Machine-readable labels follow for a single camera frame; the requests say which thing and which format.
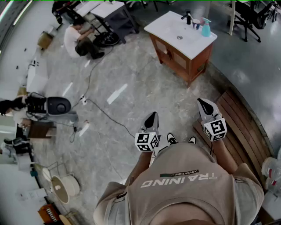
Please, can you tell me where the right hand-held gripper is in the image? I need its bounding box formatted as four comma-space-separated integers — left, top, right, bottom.
197, 98, 227, 142

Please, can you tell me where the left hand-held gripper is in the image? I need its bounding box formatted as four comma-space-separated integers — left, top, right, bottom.
134, 111, 162, 152

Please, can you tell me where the person's right forearm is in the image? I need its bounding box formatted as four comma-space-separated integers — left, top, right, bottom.
211, 138, 239, 175

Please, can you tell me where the person's left forearm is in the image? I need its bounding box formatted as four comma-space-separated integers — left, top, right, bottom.
125, 150, 155, 187

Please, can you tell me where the clear plastic bottle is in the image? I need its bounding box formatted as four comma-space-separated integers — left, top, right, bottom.
264, 177, 281, 195
261, 156, 281, 178

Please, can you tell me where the person's left white shoe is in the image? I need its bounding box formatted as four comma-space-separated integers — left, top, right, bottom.
166, 132, 178, 145

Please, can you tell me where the wooden vanity cabinet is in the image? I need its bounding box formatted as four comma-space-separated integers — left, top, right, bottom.
149, 33, 214, 88

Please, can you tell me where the person's beige t-shirt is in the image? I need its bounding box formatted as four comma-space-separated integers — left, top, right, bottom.
93, 142, 265, 225

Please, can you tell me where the black faucet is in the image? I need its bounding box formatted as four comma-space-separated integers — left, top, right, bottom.
180, 11, 191, 25

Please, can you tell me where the black oval device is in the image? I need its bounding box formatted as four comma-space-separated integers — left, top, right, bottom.
47, 96, 72, 116

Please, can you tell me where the white drum lampshade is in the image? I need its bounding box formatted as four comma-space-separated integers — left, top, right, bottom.
61, 175, 81, 197

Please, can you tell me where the black office chair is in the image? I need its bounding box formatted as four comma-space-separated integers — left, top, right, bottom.
233, 0, 277, 43

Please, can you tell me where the brown wooden box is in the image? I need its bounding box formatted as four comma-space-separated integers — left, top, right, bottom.
28, 121, 57, 139

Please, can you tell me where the grey table with white top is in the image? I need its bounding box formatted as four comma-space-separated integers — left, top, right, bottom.
90, 1, 140, 44

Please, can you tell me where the black crate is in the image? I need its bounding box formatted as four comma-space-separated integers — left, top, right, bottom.
25, 93, 48, 115

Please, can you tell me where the white flat box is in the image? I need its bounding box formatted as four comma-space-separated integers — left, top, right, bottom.
26, 58, 49, 93

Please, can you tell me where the cardboard box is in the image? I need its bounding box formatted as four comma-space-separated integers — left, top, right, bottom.
37, 31, 54, 50

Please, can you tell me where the orange box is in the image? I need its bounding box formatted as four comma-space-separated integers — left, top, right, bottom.
37, 203, 62, 225

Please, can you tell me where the long black cable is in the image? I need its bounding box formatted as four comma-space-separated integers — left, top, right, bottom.
69, 44, 137, 143

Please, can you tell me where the black ring stand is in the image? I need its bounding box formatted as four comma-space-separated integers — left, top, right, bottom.
93, 32, 120, 48

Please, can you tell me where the white post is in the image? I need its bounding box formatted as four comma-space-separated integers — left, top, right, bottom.
228, 0, 237, 36

